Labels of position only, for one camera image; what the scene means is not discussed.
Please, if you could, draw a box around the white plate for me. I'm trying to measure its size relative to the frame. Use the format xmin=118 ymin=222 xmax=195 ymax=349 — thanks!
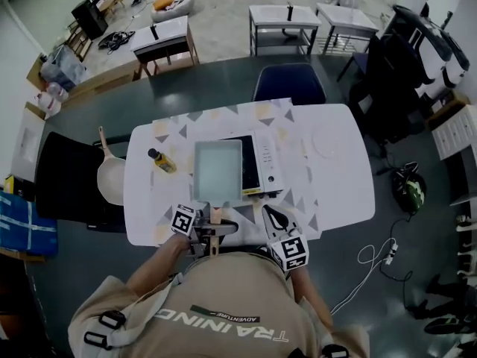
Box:
xmin=311 ymin=123 xmax=350 ymax=160

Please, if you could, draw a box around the person's beige shirt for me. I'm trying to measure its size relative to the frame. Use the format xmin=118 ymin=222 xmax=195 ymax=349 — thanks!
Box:
xmin=68 ymin=251 xmax=370 ymax=358

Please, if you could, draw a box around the yellow oil bottle black cap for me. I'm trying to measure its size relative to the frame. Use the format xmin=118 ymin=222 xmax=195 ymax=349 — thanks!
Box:
xmin=147 ymin=148 xmax=178 ymax=173

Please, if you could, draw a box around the person's right forearm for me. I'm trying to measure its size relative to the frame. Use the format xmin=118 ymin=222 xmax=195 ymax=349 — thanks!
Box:
xmin=288 ymin=265 xmax=335 ymax=330

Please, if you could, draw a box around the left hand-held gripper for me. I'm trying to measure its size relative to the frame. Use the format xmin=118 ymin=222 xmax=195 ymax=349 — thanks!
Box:
xmin=171 ymin=199 xmax=239 ymax=257

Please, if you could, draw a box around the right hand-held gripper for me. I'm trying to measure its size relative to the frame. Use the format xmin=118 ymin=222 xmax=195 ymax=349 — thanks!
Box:
xmin=262 ymin=204 xmax=311 ymax=271

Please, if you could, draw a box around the black office chair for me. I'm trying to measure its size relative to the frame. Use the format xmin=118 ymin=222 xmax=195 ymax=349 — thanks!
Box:
xmin=337 ymin=31 xmax=430 ymax=149

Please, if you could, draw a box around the white sink wooden vanity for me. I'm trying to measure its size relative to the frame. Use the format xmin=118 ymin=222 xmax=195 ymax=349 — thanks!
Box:
xmin=130 ymin=15 xmax=200 ymax=81

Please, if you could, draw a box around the white and black robot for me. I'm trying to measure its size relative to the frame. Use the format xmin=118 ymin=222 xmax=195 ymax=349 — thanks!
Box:
xmin=391 ymin=4 xmax=471 ymax=97

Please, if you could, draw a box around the white power strip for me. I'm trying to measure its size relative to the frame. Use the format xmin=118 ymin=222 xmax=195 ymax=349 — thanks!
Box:
xmin=385 ymin=239 xmax=399 ymax=266

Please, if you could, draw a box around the white cable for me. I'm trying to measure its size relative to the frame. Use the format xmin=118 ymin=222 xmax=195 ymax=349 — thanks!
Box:
xmin=329 ymin=236 xmax=396 ymax=316

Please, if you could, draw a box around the triangle patterned tablecloth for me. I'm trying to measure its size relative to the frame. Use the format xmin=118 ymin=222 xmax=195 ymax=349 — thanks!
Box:
xmin=151 ymin=97 xmax=322 ymax=246

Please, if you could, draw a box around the clear plastic bag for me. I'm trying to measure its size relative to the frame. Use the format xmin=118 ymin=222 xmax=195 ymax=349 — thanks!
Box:
xmin=40 ymin=45 xmax=87 ymax=91

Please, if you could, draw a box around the white induction cooker black top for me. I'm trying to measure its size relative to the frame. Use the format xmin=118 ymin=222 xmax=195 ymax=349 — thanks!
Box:
xmin=219 ymin=128 xmax=286 ymax=200

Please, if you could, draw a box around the clear water jug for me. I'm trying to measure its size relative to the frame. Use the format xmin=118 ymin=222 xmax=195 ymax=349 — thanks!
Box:
xmin=47 ymin=81 xmax=70 ymax=102
xmin=35 ymin=91 xmax=63 ymax=113

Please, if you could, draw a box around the white beanbag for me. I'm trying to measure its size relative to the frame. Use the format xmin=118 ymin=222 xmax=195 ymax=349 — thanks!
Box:
xmin=151 ymin=0 xmax=195 ymax=24

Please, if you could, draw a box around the black strap buckle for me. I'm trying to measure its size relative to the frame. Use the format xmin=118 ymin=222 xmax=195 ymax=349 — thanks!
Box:
xmin=320 ymin=344 xmax=350 ymax=358
xmin=83 ymin=331 xmax=113 ymax=351
xmin=98 ymin=310 xmax=127 ymax=330

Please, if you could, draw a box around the black cable bundle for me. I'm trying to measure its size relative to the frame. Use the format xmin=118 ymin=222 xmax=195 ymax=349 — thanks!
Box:
xmin=97 ymin=31 xmax=136 ymax=55

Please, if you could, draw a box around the blue chair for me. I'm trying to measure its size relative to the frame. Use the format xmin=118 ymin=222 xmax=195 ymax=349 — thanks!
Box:
xmin=252 ymin=63 xmax=328 ymax=106

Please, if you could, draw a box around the white sink metal stand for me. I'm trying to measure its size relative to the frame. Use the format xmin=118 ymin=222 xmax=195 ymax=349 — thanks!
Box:
xmin=315 ymin=1 xmax=380 ymax=56
xmin=248 ymin=0 xmax=323 ymax=57

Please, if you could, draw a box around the person's left forearm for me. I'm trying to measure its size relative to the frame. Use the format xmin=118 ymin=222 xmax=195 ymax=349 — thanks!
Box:
xmin=124 ymin=233 xmax=192 ymax=298

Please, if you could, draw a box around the blue box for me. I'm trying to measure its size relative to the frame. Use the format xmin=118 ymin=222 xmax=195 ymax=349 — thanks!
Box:
xmin=0 ymin=190 xmax=59 ymax=257

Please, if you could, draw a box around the yellow and black box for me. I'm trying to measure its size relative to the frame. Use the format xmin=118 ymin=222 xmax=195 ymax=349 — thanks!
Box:
xmin=3 ymin=175 xmax=37 ymax=203

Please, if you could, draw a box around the square grey frying pan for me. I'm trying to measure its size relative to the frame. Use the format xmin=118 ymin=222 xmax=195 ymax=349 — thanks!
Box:
xmin=192 ymin=139 xmax=244 ymax=257

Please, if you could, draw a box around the black cabinet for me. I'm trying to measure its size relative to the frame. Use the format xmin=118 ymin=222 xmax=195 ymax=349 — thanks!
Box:
xmin=70 ymin=0 xmax=110 ymax=42

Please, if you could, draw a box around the black and green bag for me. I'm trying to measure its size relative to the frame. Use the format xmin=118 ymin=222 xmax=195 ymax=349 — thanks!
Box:
xmin=391 ymin=161 xmax=428 ymax=216

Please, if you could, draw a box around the white rectangular sink basin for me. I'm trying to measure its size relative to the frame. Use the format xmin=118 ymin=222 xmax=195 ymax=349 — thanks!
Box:
xmin=10 ymin=106 xmax=46 ymax=183

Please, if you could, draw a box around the white frying pan wooden handle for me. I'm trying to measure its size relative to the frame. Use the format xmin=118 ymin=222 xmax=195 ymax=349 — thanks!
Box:
xmin=96 ymin=125 xmax=127 ymax=207

